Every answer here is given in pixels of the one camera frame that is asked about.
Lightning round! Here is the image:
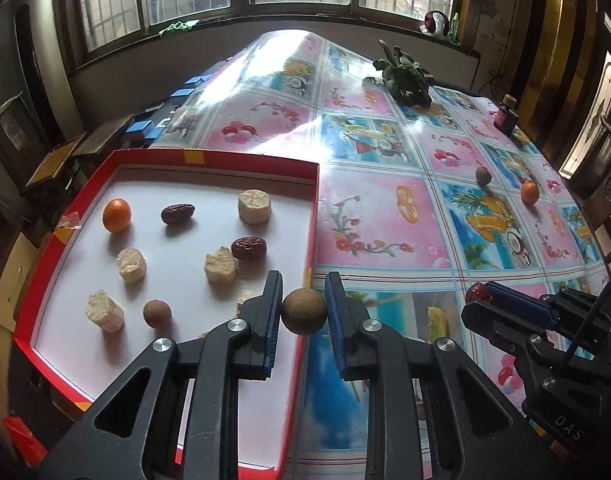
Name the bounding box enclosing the brown longan fruit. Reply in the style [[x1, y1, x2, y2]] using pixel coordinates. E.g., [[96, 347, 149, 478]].
[[142, 299, 172, 328], [280, 288, 328, 336], [476, 166, 492, 188]]

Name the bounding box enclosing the dark red jujube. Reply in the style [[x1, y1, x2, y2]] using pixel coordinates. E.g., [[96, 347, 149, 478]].
[[466, 282, 492, 304], [161, 204, 194, 226], [230, 236, 267, 261]]

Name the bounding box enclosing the beige hexagonal cake piece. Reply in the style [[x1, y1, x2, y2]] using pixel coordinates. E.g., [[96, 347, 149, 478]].
[[236, 289, 258, 318]]

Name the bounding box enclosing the beige cake chunk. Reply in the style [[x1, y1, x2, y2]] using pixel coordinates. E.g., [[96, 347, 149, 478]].
[[85, 289, 124, 333], [116, 247, 147, 284], [203, 246, 237, 283], [237, 188, 272, 226]]

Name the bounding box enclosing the large orange tangerine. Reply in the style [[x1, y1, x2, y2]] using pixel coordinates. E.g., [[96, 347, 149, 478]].
[[520, 181, 540, 206]]

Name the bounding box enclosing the small orange tangerine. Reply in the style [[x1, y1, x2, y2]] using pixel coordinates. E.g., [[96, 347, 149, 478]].
[[102, 198, 132, 233]]

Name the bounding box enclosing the colourful fruit print tablecloth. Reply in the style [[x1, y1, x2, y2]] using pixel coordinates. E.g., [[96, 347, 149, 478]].
[[149, 28, 611, 480]]

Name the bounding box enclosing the carved wooden chair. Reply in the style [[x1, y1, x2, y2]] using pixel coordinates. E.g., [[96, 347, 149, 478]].
[[569, 115, 611, 266]]

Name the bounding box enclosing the red cardboard box tray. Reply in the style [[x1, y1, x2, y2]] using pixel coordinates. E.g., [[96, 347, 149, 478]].
[[14, 148, 319, 479]]

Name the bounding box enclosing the dark red jar with lid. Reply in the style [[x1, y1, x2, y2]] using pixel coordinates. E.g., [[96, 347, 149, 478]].
[[493, 94, 519, 136]]

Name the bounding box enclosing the dark green leafy vegetable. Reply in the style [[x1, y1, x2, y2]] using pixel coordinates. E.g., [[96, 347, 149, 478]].
[[363, 39, 435, 108]]

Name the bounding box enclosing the red plastic bag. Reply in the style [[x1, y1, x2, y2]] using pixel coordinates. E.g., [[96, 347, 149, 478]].
[[2, 416, 48, 468]]

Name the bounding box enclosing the blue and white box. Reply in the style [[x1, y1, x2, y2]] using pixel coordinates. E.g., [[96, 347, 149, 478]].
[[168, 88, 194, 105], [124, 120, 153, 142]]

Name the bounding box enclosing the wooden stool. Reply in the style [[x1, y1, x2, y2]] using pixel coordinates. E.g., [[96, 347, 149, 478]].
[[73, 114, 134, 177]]

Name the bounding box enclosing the green bottle on sill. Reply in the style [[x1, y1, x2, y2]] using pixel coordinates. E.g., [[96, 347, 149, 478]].
[[449, 12, 459, 44]]

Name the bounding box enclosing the green cloth on sill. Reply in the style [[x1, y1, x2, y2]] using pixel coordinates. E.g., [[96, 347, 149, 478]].
[[158, 20, 200, 38]]

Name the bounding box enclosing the silver standing air conditioner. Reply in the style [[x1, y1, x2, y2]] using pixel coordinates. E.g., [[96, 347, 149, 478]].
[[14, 0, 86, 145]]

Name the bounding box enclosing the black flexible cable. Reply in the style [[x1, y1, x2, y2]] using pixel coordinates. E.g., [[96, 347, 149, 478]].
[[559, 263, 611, 366]]

